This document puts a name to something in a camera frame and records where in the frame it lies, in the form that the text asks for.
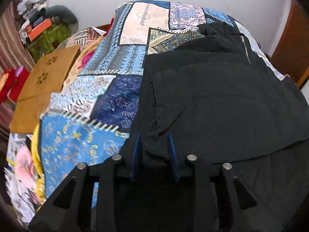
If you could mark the clutter pile on box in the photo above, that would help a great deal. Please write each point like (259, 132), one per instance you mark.
(27, 11)

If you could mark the blue patchwork bedspread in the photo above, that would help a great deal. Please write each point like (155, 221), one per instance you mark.
(90, 119)

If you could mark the yellow cloth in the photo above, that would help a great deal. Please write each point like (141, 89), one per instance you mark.
(40, 181)

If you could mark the grey neck pillow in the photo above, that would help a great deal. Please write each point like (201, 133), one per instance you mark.
(61, 12)

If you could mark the striped red curtain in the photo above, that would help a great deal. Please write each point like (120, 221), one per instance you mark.
(13, 54)

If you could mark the black zip hoodie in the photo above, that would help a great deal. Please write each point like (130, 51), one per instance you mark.
(241, 138)

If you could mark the orange box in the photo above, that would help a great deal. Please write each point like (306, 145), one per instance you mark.
(39, 29)

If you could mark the green patterned box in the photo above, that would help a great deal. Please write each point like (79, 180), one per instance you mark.
(48, 41)

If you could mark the red plush toy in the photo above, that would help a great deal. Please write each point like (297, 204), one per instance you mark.
(12, 82)

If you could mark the wooden wardrobe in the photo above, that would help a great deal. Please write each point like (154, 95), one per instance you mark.
(291, 54)

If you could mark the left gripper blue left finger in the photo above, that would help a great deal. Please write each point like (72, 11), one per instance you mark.
(137, 157)

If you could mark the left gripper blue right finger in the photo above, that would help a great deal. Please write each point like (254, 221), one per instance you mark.
(173, 157)

